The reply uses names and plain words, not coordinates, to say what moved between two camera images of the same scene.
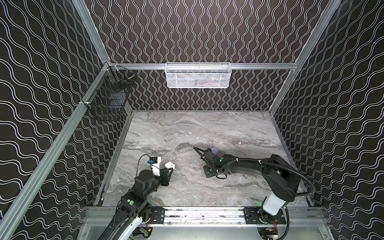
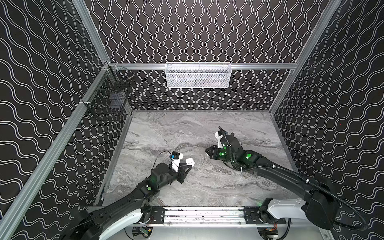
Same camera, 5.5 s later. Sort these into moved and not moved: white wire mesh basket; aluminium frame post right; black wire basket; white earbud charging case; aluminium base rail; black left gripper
Moved: black left gripper; white earbud charging case
Not moved: aluminium frame post right; black wire basket; aluminium base rail; white wire mesh basket
